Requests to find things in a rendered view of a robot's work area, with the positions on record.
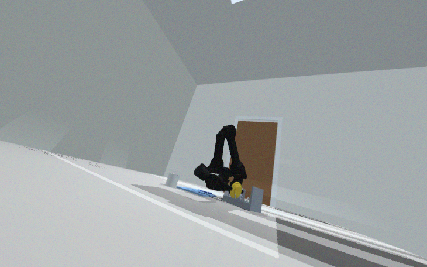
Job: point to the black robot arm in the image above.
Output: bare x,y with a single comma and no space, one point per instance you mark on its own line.
237,169

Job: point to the yellow plate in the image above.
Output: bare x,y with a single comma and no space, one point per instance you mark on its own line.
237,189

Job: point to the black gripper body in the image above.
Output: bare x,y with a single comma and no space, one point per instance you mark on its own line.
212,179

